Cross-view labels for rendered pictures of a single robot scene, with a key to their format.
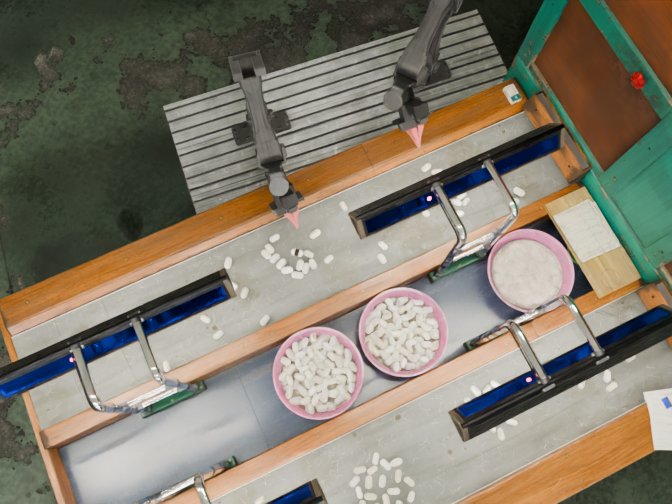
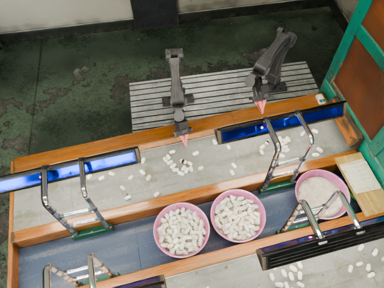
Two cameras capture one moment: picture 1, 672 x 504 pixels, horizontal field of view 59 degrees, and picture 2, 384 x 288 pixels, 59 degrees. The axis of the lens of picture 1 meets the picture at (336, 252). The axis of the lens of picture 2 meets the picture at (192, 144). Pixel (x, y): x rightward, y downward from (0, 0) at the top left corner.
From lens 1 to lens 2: 0.43 m
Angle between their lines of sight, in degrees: 17
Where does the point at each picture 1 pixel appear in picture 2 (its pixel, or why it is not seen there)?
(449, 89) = (285, 96)
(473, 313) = (284, 216)
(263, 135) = (175, 88)
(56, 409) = (25, 222)
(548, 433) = not seen: outside the picture
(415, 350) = (244, 229)
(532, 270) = (323, 195)
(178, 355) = (102, 205)
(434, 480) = not seen: outside the picture
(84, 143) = (86, 111)
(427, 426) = (244, 276)
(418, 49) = (267, 58)
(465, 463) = not seen: outside the picture
